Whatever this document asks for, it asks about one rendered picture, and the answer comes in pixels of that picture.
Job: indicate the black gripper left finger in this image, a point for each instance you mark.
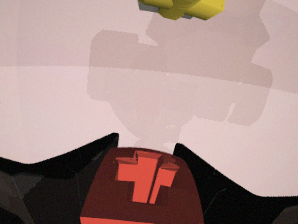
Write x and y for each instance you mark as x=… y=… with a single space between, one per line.
x=54 y=190

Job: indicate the yellow square bar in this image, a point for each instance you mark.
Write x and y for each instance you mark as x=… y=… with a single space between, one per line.
x=176 y=9

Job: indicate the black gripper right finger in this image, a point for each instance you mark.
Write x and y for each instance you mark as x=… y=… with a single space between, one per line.
x=225 y=202

